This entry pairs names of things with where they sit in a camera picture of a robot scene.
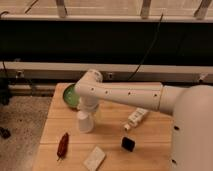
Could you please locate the black object on floor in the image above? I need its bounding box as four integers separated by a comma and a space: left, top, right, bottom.
0, 127, 11, 139

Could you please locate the black eraser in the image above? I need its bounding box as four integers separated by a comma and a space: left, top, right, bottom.
121, 137, 135, 152

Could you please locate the green bowl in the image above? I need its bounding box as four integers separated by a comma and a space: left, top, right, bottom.
63, 84, 79, 109

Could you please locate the white plastic bottle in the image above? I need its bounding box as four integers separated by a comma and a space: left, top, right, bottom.
124, 108, 149, 131

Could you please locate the white sponge block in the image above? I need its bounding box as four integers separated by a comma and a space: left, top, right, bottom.
84, 146, 106, 171

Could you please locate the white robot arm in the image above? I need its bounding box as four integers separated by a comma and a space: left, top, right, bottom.
75, 69, 213, 171

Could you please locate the black cable on wall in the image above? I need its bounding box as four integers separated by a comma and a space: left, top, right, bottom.
127, 13, 165, 82

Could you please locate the red chili pepper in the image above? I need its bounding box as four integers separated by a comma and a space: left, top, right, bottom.
57, 133, 69, 159

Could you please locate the white ceramic cup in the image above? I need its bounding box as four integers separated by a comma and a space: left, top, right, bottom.
77, 111, 94, 133

